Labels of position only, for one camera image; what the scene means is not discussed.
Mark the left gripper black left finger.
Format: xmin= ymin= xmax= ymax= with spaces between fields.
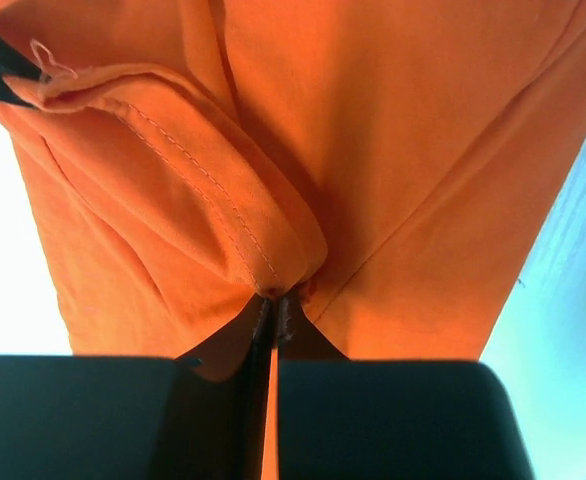
xmin=0 ymin=296 xmax=274 ymax=479

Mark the orange t-shirt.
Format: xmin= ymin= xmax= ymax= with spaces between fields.
xmin=0 ymin=1 xmax=586 ymax=479

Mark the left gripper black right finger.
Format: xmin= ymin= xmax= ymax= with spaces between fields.
xmin=277 ymin=294 xmax=531 ymax=479

